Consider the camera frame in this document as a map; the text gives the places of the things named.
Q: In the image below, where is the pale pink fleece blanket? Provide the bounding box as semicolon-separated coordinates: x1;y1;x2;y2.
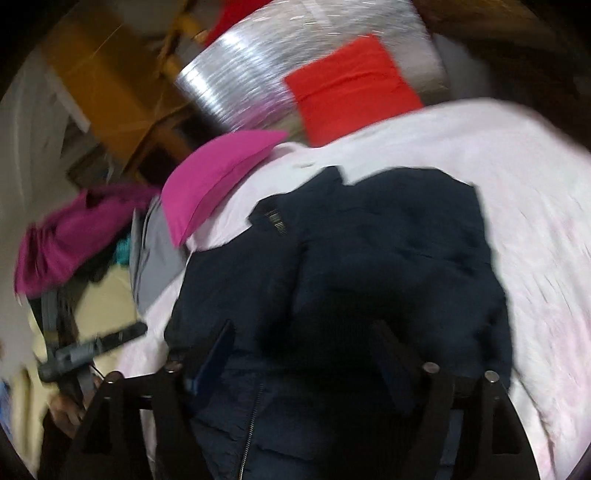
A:
111;97;591;480

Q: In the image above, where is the grey cloth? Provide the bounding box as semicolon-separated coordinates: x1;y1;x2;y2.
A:
129;198;190;315

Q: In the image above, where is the magenta pink pillow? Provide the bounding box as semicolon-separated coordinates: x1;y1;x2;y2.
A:
161;130;289;247

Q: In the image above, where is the red pillow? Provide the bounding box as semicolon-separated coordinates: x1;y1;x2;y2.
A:
284;34;424;148

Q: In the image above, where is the cream leather sofa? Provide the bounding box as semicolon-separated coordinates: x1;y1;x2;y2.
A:
0;265;144;480

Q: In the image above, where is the person's left hand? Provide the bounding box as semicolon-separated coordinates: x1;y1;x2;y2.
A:
48;381;100;437

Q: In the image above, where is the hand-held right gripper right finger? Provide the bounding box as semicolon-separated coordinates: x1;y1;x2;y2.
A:
369;320;541;480

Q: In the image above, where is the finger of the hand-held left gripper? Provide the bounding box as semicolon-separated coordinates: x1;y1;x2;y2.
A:
95;322;148;352

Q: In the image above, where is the magenta cloth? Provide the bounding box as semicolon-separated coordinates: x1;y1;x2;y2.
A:
14;182;162;298

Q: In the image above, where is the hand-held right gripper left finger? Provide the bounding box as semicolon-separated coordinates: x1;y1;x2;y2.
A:
65;320;236;480

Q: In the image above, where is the silver foil insulation mat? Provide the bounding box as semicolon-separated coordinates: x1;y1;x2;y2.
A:
174;0;451;144

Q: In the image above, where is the red cloth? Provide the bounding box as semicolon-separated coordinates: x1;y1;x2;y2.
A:
203;0;273;47

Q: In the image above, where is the navy blue padded jacket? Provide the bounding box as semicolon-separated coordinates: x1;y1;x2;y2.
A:
164;166;513;480

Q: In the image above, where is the yellow wooden furniture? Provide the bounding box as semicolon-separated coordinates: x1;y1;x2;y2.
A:
41;0;218;185

